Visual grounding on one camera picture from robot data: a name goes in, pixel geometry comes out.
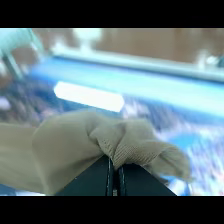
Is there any silver frame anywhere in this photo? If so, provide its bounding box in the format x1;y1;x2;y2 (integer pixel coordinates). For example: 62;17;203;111
49;46;224;83

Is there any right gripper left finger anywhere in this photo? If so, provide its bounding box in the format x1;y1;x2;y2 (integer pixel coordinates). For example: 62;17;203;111
55;154;115;197

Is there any brown garment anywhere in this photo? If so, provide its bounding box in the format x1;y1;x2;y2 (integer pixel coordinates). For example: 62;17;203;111
0;109;193;196

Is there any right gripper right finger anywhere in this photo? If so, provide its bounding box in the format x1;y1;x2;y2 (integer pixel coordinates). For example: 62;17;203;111
117;162;178;197

